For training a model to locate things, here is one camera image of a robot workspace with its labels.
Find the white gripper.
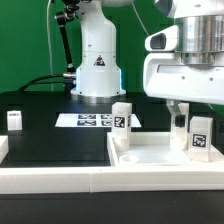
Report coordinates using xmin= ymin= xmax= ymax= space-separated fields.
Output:
xmin=143 ymin=53 xmax=224 ymax=128

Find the white square tabletop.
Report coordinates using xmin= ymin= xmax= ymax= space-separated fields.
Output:
xmin=107 ymin=132 xmax=224 ymax=166

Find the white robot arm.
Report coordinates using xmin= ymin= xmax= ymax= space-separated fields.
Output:
xmin=71 ymin=0 xmax=224 ymax=114

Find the white fiducial marker sheet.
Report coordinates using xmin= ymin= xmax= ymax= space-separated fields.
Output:
xmin=54 ymin=113 xmax=142 ymax=129

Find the white U-shaped fence wall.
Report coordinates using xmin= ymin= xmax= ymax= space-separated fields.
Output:
xmin=0 ymin=142 xmax=224 ymax=194

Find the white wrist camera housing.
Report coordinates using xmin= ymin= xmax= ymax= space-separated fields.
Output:
xmin=145 ymin=25 xmax=179 ymax=52

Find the grey cable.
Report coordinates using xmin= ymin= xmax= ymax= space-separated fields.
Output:
xmin=131 ymin=0 xmax=150 ymax=37

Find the black cable bundle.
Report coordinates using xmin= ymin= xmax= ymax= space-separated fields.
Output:
xmin=17 ymin=73 xmax=75 ymax=93

